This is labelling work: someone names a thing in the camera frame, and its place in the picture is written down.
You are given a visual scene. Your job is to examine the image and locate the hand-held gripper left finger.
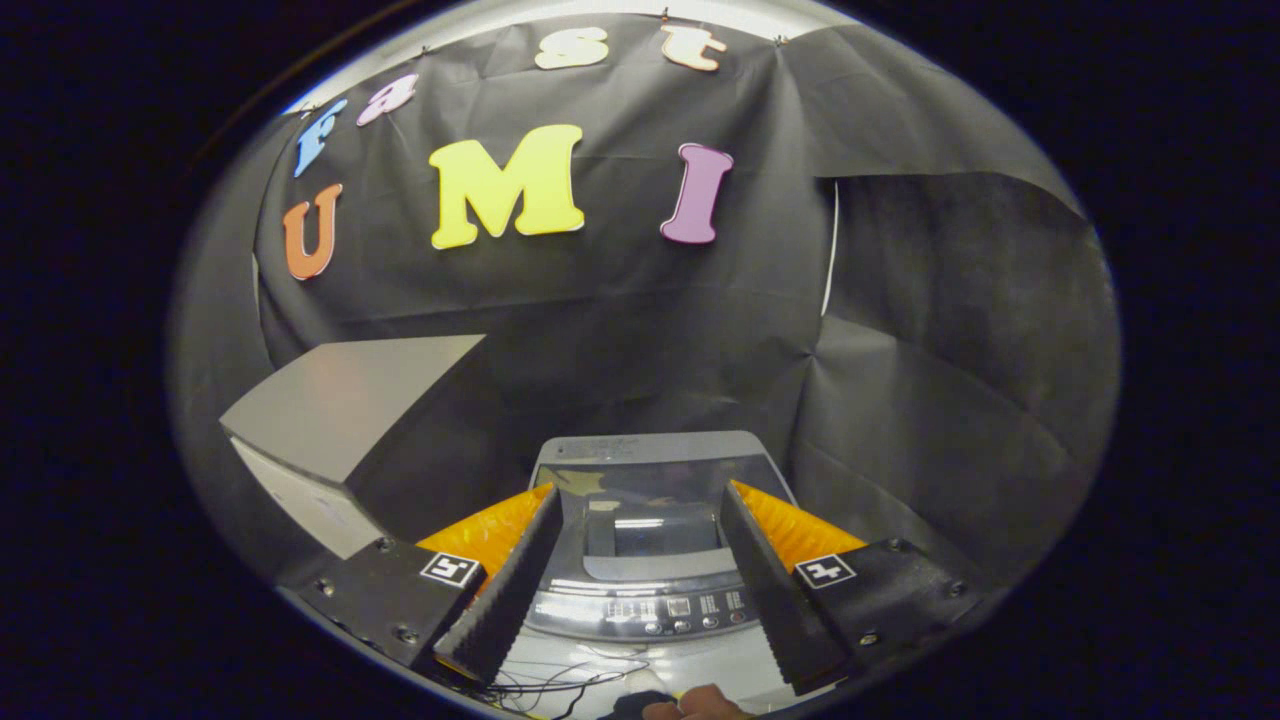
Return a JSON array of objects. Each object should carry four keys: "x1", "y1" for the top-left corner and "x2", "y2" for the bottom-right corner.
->
[{"x1": 278, "y1": 483, "x2": 564, "y2": 687}]

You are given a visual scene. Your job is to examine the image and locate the black cables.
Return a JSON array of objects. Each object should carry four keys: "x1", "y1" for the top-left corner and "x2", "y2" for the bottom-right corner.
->
[{"x1": 480, "y1": 655, "x2": 651, "y2": 720}]

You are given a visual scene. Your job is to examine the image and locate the grey box stand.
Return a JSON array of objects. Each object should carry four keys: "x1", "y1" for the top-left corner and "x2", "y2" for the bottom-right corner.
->
[{"x1": 220, "y1": 334, "x2": 488, "y2": 561}]

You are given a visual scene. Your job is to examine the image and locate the dark washing machine lid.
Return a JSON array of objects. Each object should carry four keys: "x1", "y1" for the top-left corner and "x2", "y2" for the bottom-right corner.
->
[{"x1": 530, "y1": 431, "x2": 797, "y2": 593}]

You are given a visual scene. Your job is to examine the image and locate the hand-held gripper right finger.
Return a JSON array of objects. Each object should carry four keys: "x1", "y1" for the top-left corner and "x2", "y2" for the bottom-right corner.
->
[{"x1": 720, "y1": 480, "x2": 987, "y2": 697}]

